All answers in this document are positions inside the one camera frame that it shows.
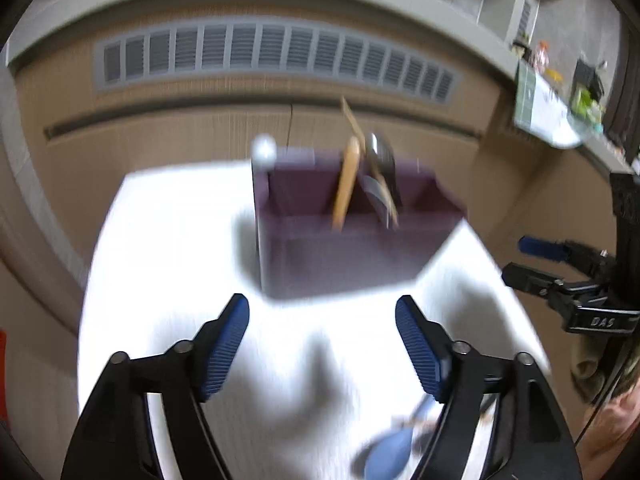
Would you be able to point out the orange capped bottle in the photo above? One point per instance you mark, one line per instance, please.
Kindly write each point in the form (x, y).
(542, 55)

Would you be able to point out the brown wooden spoon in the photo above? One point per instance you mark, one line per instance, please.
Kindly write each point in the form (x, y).
(347, 180)

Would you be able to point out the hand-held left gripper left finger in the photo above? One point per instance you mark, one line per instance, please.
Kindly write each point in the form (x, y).
(227, 345)

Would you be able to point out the long grey vent grille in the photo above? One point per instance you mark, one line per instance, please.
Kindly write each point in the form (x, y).
(275, 55)

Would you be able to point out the white lace tablecloth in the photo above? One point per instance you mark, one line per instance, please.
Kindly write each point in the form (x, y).
(175, 240)

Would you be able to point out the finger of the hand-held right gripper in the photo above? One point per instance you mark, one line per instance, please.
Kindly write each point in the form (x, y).
(530, 280)
(540, 248)

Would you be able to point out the white plastic spoon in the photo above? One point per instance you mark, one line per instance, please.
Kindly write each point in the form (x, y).
(264, 150)

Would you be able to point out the blue plastic spoon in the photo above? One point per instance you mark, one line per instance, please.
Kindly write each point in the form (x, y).
(387, 457)

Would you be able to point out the wooden kitchen cabinet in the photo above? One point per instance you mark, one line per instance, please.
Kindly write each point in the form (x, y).
(150, 127)

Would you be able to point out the yellow lidded jar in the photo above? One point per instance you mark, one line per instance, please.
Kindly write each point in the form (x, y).
(554, 76)

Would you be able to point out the maroon plastic utensil holder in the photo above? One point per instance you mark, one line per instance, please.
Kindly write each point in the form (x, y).
(340, 260)

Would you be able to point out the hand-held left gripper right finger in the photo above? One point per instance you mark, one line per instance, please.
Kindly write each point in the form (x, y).
(420, 345)

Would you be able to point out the green checked towel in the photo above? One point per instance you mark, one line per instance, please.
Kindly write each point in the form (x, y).
(525, 95)

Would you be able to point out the grey metal spoon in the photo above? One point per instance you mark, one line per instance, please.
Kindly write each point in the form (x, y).
(374, 191)

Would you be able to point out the white vented column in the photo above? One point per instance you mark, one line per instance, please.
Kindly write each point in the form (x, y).
(517, 5)

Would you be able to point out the person's right forearm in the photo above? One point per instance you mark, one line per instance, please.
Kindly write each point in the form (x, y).
(590, 362)

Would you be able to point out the green packets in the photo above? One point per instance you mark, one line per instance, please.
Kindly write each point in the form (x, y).
(586, 102)

